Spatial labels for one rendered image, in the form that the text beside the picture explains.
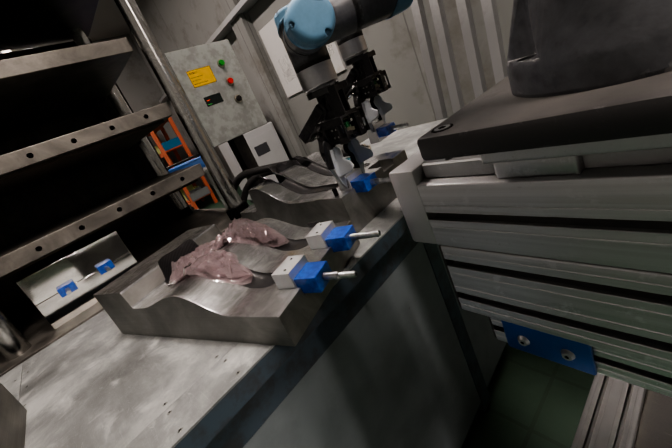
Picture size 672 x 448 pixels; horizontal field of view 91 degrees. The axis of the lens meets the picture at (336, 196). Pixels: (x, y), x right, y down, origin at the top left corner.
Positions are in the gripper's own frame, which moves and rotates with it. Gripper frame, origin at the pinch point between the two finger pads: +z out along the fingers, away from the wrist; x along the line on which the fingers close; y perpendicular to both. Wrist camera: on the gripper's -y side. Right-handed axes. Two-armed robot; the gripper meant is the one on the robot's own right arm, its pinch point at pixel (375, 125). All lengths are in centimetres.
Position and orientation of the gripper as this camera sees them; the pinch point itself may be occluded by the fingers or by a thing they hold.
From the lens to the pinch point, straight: 102.1
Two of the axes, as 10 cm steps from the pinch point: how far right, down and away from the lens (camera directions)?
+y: 6.7, -0.5, -7.4
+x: 6.3, -4.8, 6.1
